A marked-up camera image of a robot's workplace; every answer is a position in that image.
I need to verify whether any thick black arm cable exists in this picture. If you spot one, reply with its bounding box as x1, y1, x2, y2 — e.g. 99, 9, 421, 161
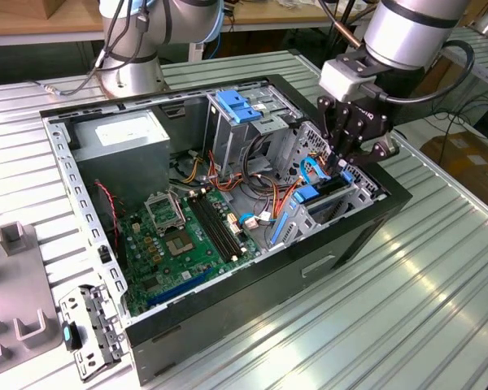
364, 39, 476, 107

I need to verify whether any grey metal slot bracket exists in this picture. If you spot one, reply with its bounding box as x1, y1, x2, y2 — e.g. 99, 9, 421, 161
58, 284, 130, 384

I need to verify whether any orange red wire bundle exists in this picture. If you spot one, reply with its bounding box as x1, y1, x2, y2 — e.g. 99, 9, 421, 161
206, 149, 302, 213

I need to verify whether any grey power supply unit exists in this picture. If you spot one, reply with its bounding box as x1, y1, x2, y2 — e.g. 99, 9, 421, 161
71, 110, 172, 204

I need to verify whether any blue plastic drive latch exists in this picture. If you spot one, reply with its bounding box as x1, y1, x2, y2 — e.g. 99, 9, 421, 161
217, 91, 264, 125

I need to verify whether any metal CPU socket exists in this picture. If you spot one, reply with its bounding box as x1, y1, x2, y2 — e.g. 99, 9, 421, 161
144, 193, 187, 237

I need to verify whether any grey parts rack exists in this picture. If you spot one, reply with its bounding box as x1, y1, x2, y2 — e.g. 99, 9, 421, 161
0, 221, 63, 365

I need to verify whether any grey metal drive cage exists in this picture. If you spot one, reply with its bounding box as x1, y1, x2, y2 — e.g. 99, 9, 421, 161
205, 89, 304, 180

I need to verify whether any yellow black power wire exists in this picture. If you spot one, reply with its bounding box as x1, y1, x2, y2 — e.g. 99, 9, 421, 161
177, 156, 207, 184

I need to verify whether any wooden desk white frame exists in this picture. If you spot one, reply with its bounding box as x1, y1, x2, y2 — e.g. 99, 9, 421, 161
0, 0, 375, 48

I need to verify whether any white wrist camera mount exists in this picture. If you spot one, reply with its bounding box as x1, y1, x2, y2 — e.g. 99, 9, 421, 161
319, 59, 376, 105

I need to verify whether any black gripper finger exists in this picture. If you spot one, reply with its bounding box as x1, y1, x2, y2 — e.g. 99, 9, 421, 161
316, 95, 353, 173
338, 136, 400, 168

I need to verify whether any red black fan wire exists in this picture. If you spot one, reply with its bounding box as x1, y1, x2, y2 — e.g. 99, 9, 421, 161
94, 181, 121, 253

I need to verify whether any blue expansion slot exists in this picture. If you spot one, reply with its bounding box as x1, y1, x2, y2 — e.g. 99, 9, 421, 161
146, 267, 215, 308

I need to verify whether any black open PC case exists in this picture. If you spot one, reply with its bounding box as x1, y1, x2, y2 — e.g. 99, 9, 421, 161
39, 72, 414, 387

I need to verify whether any square chipset chip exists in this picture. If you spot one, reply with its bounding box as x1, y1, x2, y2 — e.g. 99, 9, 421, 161
164, 231, 196, 258

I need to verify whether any grey metal disk bay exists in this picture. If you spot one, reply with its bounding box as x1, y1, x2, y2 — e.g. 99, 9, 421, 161
268, 121, 387, 249

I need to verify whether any green motherboard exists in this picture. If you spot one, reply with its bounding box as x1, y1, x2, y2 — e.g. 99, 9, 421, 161
117, 188, 265, 318

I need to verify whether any thick black wire bundle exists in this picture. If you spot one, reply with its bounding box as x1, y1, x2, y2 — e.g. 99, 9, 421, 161
243, 133, 281, 192

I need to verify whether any black RAM slot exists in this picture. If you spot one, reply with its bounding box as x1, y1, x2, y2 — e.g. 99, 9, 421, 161
202, 192, 247, 255
192, 194, 238, 262
188, 195, 233, 264
197, 193, 242, 258

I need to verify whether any blue SATA wire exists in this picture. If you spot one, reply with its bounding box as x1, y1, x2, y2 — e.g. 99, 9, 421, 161
242, 211, 278, 228
298, 155, 333, 184

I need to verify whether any brown cardboard box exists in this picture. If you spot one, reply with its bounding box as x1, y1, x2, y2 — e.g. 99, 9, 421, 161
420, 129, 488, 194

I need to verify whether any metal slat side table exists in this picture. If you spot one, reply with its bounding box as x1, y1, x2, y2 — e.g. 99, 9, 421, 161
447, 26, 488, 86

